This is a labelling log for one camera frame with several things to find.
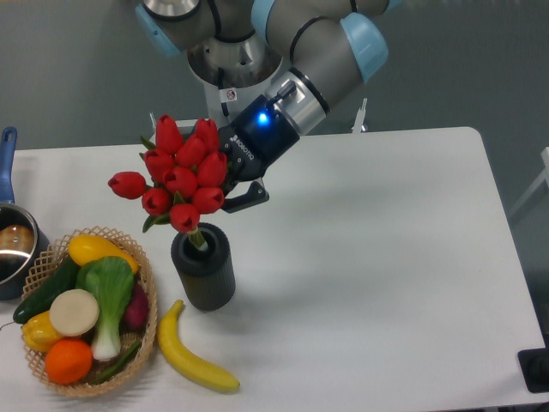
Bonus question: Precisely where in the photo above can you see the dark green cucumber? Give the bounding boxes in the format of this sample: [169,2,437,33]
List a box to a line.
[13,257,80,324]

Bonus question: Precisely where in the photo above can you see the black device at table edge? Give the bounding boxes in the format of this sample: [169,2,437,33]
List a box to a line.
[517,348,548,393]

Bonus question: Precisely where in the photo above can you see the purple sweet potato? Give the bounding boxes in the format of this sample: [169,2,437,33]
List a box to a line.
[123,282,149,330]

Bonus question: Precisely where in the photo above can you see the yellow squash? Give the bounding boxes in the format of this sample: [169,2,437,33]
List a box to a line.
[68,234,139,275]

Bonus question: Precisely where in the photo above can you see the yellow bell pepper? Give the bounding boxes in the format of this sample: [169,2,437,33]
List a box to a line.
[21,311,64,353]

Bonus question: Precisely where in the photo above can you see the woven wicker basket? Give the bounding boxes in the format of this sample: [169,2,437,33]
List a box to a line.
[22,227,158,397]

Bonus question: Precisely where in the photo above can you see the green bok choy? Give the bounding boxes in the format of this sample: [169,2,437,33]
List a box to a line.
[76,257,134,362]

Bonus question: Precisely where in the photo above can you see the round beige bun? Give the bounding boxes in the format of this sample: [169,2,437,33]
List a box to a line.
[49,289,100,336]

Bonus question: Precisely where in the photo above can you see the blue handled saucepan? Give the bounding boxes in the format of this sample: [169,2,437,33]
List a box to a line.
[1,126,49,300]

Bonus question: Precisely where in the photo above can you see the orange fruit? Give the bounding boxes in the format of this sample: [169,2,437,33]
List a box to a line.
[45,338,94,385]

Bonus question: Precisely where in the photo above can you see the red tulip bouquet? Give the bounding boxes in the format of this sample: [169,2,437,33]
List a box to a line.
[108,115,229,252]

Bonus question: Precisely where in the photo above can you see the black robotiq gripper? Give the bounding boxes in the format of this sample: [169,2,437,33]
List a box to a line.
[219,95,299,213]

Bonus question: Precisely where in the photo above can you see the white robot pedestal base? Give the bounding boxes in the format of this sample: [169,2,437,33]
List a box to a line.
[148,81,369,144]

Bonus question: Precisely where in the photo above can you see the white frame at right edge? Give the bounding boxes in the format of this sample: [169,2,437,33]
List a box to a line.
[510,147,548,219]

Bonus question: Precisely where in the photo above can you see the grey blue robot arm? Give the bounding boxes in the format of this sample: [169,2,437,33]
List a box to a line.
[136,1,393,212]

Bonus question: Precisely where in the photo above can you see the green bean pod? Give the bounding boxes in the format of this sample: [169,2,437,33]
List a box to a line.
[89,342,141,385]

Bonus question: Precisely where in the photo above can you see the yellow banana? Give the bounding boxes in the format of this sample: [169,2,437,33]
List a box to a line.
[157,300,240,394]

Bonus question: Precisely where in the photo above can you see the dark grey ribbed vase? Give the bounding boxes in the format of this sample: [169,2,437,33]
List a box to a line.
[171,223,236,312]

